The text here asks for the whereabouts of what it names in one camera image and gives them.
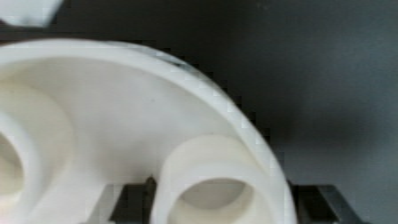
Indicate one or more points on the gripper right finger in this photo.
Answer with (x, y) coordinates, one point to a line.
(321, 205)

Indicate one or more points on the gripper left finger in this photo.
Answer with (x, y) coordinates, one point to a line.
(129, 202)

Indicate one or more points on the white stool leg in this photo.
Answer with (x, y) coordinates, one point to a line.
(29, 13)

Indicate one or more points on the white round stool seat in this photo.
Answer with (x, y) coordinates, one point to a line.
(115, 115)

